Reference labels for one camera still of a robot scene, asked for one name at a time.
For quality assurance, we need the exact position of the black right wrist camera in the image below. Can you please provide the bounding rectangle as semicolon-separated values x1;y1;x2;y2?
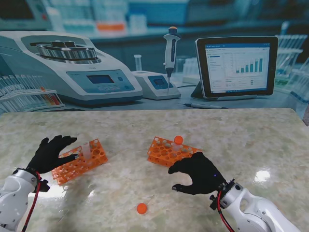
209;194;221;211

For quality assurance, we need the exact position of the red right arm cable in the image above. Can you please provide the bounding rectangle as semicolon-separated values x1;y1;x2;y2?
218;190;236;232

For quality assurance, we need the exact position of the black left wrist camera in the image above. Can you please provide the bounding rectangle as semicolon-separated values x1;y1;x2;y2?
36;179;51;193

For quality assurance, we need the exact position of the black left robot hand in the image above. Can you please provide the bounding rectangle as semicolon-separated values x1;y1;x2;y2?
26;135;80;174

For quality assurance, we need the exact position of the printed laboratory backdrop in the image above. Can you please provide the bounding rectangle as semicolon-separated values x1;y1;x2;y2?
0;0;309;126

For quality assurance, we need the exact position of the red left arm cable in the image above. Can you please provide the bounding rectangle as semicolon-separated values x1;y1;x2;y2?
21;171;42;232

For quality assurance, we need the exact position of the clear plastic test tube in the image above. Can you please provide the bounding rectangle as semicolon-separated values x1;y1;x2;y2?
81;142;92;162
171;143;183;158

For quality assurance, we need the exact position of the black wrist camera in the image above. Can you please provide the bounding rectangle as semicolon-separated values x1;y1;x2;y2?
36;179;51;193
209;194;221;211

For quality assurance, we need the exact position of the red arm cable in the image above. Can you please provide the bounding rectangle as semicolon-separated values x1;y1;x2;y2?
21;171;42;232
218;190;236;232

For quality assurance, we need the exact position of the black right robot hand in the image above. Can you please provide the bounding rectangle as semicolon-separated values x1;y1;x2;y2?
168;151;228;196

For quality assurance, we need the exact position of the orange test tube rack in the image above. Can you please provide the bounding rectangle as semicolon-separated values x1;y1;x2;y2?
146;136;202;169
51;138;109;186

